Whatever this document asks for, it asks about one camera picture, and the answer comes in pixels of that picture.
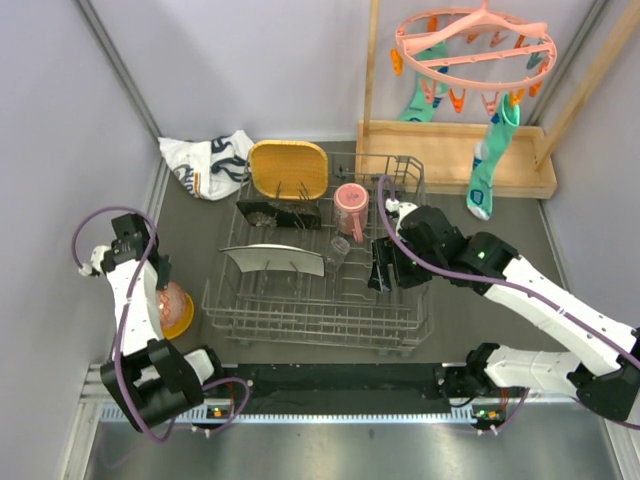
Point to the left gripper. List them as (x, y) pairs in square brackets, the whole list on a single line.
[(164, 272)]

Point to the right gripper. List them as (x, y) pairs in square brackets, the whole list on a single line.
[(384, 253)]

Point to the red patterned bowl yellow rim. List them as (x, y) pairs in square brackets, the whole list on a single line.
[(172, 305)]

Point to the clear glass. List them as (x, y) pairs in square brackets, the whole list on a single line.
[(336, 253)]

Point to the pink ceramic mug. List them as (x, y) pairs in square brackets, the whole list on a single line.
[(351, 203)]

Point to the white square plate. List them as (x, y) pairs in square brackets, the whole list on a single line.
[(276, 257)]

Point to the black floral square plate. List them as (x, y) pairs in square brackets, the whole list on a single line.
[(280, 214)]

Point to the yellow woven-pattern plate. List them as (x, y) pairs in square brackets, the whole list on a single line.
[(289, 170)]

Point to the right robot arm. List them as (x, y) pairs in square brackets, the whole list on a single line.
[(599, 366)]

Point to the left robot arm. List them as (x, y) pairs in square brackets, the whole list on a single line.
[(150, 380)]

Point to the white printed cloth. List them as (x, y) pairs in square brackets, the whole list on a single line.
[(210, 170)]

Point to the teal patterned sock front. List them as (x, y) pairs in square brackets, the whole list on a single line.
[(487, 154)]

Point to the teal patterned sock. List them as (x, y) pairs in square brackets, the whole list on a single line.
[(421, 108), (487, 154)]

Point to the teal patterned sock back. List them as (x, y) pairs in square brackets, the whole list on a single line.
[(421, 108)]

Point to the pink round clothes hanger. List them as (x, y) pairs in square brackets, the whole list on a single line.
[(490, 53)]

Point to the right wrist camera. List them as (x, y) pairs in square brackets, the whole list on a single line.
[(398, 211)]

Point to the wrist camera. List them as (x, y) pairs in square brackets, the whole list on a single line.
[(93, 267), (398, 211)]

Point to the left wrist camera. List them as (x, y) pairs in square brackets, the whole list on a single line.
[(93, 267)]

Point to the grey wire dish rack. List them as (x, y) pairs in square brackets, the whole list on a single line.
[(337, 309)]

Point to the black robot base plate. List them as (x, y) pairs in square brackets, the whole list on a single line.
[(353, 389)]

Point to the wooden tray frame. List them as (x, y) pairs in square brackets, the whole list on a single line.
[(438, 155)]

